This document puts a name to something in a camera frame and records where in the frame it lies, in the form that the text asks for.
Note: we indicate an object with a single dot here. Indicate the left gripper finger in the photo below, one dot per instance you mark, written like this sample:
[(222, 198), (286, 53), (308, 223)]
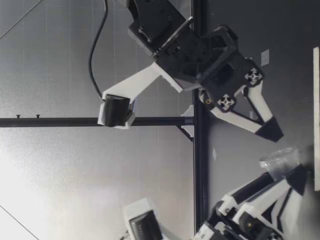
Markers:
[(271, 131), (297, 180)]

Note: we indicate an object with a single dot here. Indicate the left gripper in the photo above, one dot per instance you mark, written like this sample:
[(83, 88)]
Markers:
[(230, 231)]

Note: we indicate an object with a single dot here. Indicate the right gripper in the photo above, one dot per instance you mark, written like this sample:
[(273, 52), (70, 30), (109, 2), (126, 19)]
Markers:
[(215, 65)]

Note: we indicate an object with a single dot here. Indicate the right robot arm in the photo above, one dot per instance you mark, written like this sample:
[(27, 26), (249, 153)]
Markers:
[(150, 17)]

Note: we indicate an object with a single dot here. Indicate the clear plastic cup with lid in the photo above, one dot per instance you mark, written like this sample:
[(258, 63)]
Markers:
[(281, 162)]

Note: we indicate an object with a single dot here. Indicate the black frame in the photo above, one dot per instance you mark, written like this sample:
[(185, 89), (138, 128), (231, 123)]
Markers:
[(200, 160)]

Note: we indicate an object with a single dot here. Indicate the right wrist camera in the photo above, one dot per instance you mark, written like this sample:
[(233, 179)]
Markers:
[(130, 85)]

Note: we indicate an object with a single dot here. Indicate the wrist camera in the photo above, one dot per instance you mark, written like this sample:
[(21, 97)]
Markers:
[(142, 220), (130, 85)]

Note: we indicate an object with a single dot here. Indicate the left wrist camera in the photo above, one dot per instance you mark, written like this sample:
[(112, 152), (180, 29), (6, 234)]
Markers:
[(142, 220)]

